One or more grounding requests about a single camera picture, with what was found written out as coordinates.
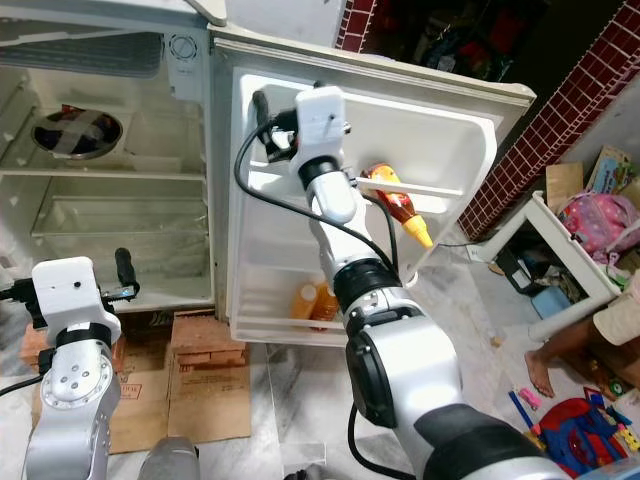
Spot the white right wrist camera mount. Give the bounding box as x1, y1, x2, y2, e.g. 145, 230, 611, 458
295, 85, 351, 166

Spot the pink backpack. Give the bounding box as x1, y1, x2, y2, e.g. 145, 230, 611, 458
560, 192, 633, 263

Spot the clear crisper drawer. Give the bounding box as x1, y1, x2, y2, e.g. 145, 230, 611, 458
30, 195, 206, 301

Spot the glass fridge shelf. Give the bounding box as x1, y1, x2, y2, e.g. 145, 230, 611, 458
0, 162, 206, 184

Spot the orange drink bottle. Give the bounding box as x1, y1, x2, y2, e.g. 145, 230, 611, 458
315, 280, 339, 321
292, 283, 319, 321

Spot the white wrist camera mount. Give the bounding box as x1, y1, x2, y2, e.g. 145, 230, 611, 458
30, 257, 123, 331
295, 85, 351, 166

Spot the yellow capped sauce bottle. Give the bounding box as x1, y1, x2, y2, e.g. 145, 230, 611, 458
365, 162, 434, 249

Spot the colourful picture book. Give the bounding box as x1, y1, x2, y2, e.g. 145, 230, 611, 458
588, 146, 640, 198

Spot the blue storage box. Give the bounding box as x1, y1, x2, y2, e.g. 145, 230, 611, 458
535, 287, 573, 319

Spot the red brick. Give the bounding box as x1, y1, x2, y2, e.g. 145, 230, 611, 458
15, 322, 61, 386
168, 310, 253, 369

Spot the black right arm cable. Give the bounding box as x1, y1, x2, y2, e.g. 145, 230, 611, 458
233, 125, 401, 276
348, 403, 411, 480

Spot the white fridge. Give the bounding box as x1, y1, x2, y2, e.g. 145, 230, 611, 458
0, 0, 233, 313

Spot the red blue backpack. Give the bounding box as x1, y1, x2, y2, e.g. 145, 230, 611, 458
510, 385, 640, 466

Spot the person in pink dress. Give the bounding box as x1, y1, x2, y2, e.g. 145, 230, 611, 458
525, 298, 640, 401

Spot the white fridge door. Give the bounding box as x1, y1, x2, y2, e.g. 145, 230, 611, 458
210, 25, 538, 349

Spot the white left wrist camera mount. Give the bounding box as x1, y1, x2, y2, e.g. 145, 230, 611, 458
30, 257, 123, 331

